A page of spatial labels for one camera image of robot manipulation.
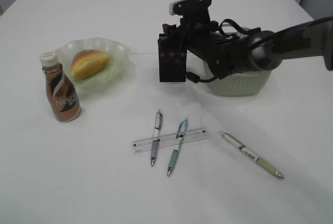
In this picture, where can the pale green plastic basket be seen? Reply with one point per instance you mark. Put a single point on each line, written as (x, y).
(244, 80)

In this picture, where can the yellow bread loaf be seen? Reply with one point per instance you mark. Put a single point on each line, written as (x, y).
(88, 62)

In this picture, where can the brown coffee drink bottle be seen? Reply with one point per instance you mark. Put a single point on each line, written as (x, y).
(60, 91)

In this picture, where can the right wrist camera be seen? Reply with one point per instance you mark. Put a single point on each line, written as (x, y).
(187, 7)

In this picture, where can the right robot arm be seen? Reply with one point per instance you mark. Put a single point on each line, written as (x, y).
(309, 39)

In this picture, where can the pale green glass plate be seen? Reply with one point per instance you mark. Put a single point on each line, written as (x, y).
(118, 60)

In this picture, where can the clear plastic ruler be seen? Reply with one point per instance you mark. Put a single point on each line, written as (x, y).
(167, 140)

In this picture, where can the black covered right gripper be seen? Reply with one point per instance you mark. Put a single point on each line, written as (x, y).
(205, 44)

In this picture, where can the grey grip pen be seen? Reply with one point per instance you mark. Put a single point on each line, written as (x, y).
(155, 138)

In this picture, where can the black mesh pen holder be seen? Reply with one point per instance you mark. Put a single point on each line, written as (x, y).
(172, 54)

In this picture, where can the blue grey pen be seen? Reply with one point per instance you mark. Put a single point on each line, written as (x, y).
(179, 141)

